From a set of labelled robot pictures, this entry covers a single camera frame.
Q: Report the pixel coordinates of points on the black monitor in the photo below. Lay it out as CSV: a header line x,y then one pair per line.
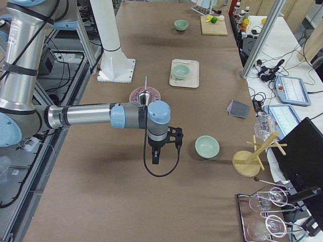
x,y
302,163

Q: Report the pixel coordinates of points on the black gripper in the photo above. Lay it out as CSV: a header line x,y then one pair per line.
x,y
155,145

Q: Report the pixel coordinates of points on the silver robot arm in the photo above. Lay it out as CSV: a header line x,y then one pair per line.
x,y
20,118

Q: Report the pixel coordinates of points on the pink bowl with ice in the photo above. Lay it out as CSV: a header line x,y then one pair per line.
x,y
155,95

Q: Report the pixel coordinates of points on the grey folded cloth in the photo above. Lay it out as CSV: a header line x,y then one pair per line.
x,y
238,109

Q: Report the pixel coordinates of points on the green bowl on tray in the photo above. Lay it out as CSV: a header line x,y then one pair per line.
x,y
180,72

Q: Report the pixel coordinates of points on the beige serving tray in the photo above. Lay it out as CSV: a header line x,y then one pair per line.
x,y
192,81

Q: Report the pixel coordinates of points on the white dish rack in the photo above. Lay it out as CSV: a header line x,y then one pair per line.
x,y
205,7

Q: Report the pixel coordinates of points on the green bowl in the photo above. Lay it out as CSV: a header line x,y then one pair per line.
x,y
207,146
180,72
181,25

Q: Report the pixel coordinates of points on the aluminium frame post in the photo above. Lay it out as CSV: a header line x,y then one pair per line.
x,y
271,19

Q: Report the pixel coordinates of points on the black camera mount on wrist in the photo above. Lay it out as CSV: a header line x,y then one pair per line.
x,y
175,135

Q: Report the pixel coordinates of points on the wine glass rack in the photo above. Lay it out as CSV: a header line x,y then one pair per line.
x,y
261,215

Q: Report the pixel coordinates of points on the far teach pendant tablet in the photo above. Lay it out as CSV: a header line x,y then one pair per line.
x,y
291,90

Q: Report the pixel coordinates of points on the wooden mug tree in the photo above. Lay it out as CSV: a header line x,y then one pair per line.
x,y
249,163

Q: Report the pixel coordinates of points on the teach pendant tablet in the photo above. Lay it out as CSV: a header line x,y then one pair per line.
x,y
285,118
291,90

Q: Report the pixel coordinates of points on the wooden cutting board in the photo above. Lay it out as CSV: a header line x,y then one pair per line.
x,y
213,29

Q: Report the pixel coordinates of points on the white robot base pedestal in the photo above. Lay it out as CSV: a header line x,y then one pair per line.
x,y
114,66

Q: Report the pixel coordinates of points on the near teach pendant tablet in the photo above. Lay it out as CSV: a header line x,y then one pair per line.
x,y
285,118

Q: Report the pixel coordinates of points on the metal ice scoop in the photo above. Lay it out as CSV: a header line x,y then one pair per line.
x,y
144,95

